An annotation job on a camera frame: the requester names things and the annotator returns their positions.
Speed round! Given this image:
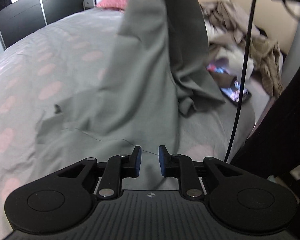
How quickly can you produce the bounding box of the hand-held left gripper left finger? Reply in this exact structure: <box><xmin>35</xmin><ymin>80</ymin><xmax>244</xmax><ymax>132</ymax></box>
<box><xmin>56</xmin><ymin>145</ymin><xmax>142</xmax><ymax>200</ymax></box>

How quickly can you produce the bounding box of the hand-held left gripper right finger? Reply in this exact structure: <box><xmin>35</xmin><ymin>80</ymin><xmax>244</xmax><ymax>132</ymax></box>
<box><xmin>158</xmin><ymin>145</ymin><xmax>243</xmax><ymax>200</ymax></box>

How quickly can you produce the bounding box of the light grey-blue shirt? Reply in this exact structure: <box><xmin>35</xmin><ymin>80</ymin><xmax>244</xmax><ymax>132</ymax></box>
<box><xmin>35</xmin><ymin>0</ymin><xmax>227</xmax><ymax>190</ymax></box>

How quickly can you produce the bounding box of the beige padded headboard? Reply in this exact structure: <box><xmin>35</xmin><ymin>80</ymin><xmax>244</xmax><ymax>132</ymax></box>
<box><xmin>190</xmin><ymin>0</ymin><xmax>300</xmax><ymax>55</ymax></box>

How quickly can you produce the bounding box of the taupe garment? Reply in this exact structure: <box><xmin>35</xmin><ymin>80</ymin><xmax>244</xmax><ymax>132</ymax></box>
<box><xmin>200</xmin><ymin>0</ymin><xmax>260</xmax><ymax>45</ymax></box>

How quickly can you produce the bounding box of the brown striped garment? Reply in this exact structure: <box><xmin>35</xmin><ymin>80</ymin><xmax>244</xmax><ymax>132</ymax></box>
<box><xmin>250</xmin><ymin>37</ymin><xmax>284</xmax><ymax>97</ymax></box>

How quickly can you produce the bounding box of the smartphone with lit screen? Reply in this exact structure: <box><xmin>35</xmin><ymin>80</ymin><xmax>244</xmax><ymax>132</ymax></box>
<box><xmin>205</xmin><ymin>62</ymin><xmax>252</xmax><ymax>105</ymax></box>

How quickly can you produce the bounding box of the person's dark clothing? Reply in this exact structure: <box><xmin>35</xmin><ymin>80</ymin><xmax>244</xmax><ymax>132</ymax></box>
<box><xmin>229</xmin><ymin>60</ymin><xmax>300</xmax><ymax>205</ymax></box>

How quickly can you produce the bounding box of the bed with polka dot sheet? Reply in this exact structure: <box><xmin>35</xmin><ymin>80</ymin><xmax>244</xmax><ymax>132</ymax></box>
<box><xmin>0</xmin><ymin>5</ymin><xmax>288</xmax><ymax>240</ymax></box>

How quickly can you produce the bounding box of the white nightstand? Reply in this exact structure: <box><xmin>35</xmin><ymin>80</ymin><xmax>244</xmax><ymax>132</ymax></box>
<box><xmin>83</xmin><ymin>0</ymin><xmax>108</xmax><ymax>10</ymax></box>

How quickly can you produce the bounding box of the black sliding wardrobe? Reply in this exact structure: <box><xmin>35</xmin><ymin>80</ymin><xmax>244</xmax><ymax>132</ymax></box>
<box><xmin>0</xmin><ymin>0</ymin><xmax>98</xmax><ymax>50</ymax></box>

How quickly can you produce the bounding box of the black cable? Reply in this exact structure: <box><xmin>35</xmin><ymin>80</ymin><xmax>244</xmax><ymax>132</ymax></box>
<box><xmin>224</xmin><ymin>0</ymin><xmax>262</xmax><ymax>163</ymax></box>

